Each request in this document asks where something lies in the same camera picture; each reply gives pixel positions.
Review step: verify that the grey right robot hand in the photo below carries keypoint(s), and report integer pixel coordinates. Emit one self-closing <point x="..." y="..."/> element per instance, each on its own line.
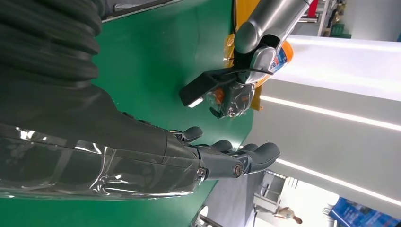
<point x="94" y="150"/>

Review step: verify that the green table mat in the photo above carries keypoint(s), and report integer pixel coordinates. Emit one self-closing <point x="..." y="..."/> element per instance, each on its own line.
<point x="150" y="62"/>

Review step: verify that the blue poster board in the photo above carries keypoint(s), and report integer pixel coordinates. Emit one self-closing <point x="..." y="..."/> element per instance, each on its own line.
<point x="357" y="214"/>

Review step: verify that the standing person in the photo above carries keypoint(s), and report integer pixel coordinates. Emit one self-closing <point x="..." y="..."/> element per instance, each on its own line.
<point x="289" y="214"/>

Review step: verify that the white metal rack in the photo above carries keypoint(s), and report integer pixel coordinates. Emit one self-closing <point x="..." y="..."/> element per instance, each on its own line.
<point x="269" y="192"/>

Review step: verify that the green crate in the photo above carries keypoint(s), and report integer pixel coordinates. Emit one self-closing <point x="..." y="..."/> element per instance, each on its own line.
<point x="340" y="30"/>

